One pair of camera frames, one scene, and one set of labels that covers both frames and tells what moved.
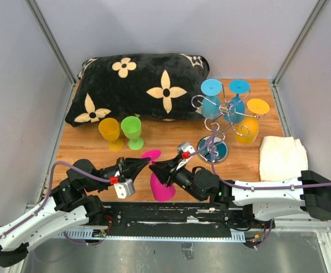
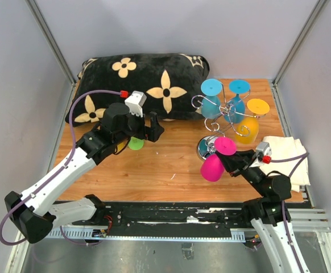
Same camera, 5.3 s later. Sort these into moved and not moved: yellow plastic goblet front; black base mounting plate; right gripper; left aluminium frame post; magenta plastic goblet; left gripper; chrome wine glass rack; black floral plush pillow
Moved: right gripper; left gripper; magenta plastic goblet
Not moved: chrome wine glass rack; left aluminium frame post; yellow plastic goblet front; black floral plush pillow; black base mounting plate
